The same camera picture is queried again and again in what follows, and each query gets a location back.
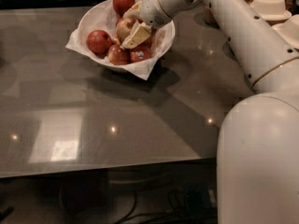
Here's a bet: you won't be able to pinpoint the red apple at top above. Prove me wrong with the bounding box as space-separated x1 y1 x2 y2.
113 0 135 16

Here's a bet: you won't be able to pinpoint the glass jar of cereal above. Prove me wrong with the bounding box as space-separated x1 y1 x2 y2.
203 6 218 27

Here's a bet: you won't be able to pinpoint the black cables on floor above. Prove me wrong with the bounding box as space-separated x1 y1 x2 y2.
113 187 218 224

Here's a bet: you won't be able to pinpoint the red apple with sticker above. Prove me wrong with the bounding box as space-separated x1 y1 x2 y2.
130 46 151 63

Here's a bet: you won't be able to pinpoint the white paper liner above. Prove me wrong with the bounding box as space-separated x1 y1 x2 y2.
65 6 175 81

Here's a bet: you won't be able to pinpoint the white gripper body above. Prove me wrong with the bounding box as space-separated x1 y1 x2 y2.
139 0 172 29

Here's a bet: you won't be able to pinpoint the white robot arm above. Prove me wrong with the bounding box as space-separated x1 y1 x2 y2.
123 0 299 224

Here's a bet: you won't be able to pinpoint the red apple right middle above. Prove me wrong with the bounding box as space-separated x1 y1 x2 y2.
141 36 152 48

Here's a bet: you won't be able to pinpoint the red apple front left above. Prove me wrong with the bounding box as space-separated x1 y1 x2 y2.
107 44 129 65

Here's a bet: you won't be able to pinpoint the white bowl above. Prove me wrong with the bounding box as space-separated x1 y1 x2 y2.
76 0 176 74

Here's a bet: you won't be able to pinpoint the yellow-red apple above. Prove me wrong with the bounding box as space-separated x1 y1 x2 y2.
116 18 135 43

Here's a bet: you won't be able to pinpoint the black power strip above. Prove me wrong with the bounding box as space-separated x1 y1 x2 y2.
183 182 215 216

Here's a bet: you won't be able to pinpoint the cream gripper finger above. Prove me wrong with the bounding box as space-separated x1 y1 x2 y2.
121 21 152 49
123 1 142 20

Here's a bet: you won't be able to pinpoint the red apple at left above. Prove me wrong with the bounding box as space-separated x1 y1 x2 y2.
87 30 112 55

